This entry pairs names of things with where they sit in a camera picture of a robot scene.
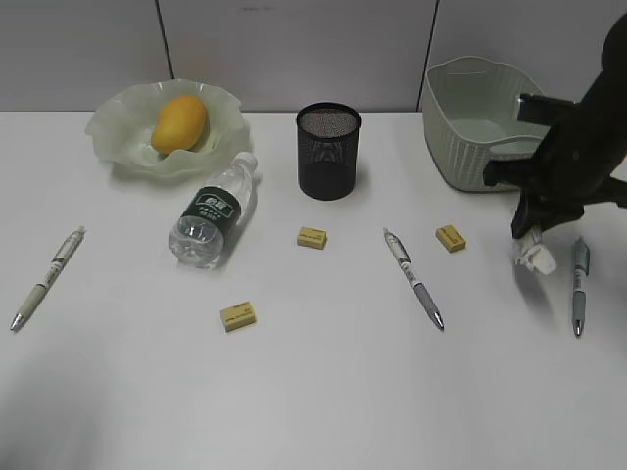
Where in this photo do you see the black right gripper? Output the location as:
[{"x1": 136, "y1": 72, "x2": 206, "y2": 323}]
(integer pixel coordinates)
[{"x1": 483, "y1": 124, "x2": 626, "y2": 240}]

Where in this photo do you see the white waste paper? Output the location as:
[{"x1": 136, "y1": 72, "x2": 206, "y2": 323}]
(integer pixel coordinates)
[{"x1": 512, "y1": 218, "x2": 557, "y2": 275}]

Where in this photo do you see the blue grey pen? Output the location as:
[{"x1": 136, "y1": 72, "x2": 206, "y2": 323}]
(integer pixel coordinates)
[{"x1": 571, "y1": 237, "x2": 590, "y2": 338}]

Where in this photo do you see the clear water bottle green label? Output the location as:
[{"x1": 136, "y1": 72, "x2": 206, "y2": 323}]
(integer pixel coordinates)
[{"x1": 169, "y1": 152, "x2": 258, "y2": 267}]

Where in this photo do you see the yellow mango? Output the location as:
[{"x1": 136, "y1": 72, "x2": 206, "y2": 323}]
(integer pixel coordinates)
[{"x1": 151, "y1": 95, "x2": 208, "y2": 154}]

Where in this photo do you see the beige grip pen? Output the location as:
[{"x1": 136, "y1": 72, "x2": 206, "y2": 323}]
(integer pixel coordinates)
[{"x1": 10, "y1": 226, "x2": 87, "y2": 333}]

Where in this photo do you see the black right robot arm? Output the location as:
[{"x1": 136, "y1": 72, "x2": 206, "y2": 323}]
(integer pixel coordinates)
[{"x1": 483, "y1": 18, "x2": 626, "y2": 240}]

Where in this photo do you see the yellow eraser right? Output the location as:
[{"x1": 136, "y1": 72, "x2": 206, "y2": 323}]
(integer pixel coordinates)
[{"x1": 435, "y1": 224, "x2": 466, "y2": 253}]

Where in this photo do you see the yellow eraser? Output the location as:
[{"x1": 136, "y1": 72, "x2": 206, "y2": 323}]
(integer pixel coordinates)
[
  {"x1": 435, "y1": 224, "x2": 466, "y2": 253},
  {"x1": 297, "y1": 227, "x2": 327, "y2": 250},
  {"x1": 219, "y1": 302, "x2": 257, "y2": 333}
]

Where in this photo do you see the pale green plastic basket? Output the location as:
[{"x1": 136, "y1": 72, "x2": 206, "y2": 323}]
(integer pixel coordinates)
[{"x1": 421, "y1": 56, "x2": 548, "y2": 193}]

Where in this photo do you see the grey grip pen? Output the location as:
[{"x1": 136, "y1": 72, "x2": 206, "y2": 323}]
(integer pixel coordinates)
[{"x1": 383, "y1": 227, "x2": 445, "y2": 331}]

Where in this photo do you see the black mesh pen holder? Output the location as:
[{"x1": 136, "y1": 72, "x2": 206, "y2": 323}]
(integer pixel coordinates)
[{"x1": 296, "y1": 102, "x2": 362, "y2": 201}]

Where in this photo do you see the yellow eraser centre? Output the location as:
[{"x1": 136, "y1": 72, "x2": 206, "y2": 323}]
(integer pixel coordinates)
[{"x1": 297, "y1": 227, "x2": 327, "y2": 250}]

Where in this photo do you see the yellow eraser front left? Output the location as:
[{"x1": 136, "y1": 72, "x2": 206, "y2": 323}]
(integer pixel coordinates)
[{"x1": 219, "y1": 302, "x2": 257, "y2": 333}]

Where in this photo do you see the pale green wavy plate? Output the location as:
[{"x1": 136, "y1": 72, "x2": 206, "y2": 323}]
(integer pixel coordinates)
[{"x1": 85, "y1": 79, "x2": 252, "y2": 178}]

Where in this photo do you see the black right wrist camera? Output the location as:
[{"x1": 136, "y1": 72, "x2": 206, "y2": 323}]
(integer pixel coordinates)
[{"x1": 516, "y1": 93, "x2": 577, "y2": 127}]

